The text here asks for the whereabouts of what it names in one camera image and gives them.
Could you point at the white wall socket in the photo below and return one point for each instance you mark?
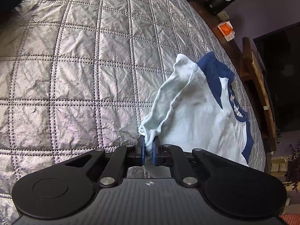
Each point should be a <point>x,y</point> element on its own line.
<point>223,16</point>

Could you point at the blue raglan graphic shirt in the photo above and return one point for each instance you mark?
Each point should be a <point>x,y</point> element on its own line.
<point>196,107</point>

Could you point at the orange white tissue box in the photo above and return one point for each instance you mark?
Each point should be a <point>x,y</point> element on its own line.
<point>226,30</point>

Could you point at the wooden TV cabinet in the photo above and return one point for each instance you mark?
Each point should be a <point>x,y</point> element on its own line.
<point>250,72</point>

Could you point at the dried purple flower plant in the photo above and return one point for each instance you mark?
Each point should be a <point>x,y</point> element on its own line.
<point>291,177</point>

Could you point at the silver quilted table cover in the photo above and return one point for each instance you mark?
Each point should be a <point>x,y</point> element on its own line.
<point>81,74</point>

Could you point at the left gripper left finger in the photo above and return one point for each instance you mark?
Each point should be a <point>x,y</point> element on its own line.
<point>140,150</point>

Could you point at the black flat screen television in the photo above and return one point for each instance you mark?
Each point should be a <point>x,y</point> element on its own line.
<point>279,52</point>

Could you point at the black cylindrical speaker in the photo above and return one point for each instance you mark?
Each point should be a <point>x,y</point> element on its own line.
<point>216,6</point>

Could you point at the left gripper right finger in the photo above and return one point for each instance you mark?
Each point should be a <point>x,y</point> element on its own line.
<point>156,151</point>

